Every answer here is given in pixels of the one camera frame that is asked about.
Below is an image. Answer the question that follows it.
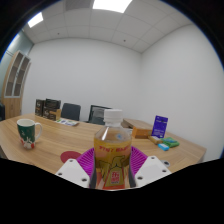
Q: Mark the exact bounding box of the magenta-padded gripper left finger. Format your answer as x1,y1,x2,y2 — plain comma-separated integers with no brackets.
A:
55,147,98,190

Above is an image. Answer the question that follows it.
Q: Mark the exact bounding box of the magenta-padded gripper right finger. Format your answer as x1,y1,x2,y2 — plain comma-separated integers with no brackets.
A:
129,145,172,189

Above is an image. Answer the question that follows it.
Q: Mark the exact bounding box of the yellow-labelled drink bottle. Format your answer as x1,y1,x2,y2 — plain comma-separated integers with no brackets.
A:
93,108,133,191

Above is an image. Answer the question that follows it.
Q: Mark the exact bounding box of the flat round red coaster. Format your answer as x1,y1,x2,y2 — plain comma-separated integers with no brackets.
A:
60,150,83,164

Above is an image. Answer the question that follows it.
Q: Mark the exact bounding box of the small blue box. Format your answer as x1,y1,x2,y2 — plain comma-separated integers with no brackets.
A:
157,143,170,152

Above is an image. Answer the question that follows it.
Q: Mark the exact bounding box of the small yellow box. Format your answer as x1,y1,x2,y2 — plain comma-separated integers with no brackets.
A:
147,135,164,145

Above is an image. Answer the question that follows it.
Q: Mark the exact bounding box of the green flat box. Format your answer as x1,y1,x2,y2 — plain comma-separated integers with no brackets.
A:
161,136,181,149

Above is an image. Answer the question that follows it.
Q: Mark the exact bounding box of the brown wooden box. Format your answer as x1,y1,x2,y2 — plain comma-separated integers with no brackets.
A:
131,126,154,140

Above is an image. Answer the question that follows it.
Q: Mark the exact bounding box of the purple standing sign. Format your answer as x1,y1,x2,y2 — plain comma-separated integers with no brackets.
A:
151,115,169,139

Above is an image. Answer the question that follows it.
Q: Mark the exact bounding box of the printed paper leaflet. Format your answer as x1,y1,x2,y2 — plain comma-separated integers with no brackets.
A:
54,117,80,127

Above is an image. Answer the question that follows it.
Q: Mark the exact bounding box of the black padded office chair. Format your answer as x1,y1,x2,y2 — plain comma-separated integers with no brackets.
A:
60,102,82,122

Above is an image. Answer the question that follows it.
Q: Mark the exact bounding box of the green and white mug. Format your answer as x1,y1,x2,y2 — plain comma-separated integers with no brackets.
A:
16,118,44,150

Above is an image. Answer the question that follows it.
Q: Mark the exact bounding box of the black mesh office chair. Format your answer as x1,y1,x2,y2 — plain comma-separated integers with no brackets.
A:
87,104,113,126

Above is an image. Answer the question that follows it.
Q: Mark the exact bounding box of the large dark printed box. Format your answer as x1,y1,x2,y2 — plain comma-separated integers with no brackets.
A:
42,98,62,121

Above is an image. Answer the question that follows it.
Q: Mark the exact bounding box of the small dark printed box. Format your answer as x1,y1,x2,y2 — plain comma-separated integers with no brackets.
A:
34,98,46,117

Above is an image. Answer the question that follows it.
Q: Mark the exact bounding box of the wooden shelf cabinet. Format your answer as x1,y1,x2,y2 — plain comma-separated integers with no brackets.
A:
1,50,32,120

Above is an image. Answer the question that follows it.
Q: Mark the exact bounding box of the small ceiling light panel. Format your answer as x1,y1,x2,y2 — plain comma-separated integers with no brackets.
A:
27,11,45,29

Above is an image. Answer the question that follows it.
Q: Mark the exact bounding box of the ceiling air vent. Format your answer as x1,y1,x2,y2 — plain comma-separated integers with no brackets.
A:
64,0,94,11

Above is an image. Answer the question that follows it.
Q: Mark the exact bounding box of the large ceiling light panel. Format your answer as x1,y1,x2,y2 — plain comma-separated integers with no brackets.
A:
92,0,133,14

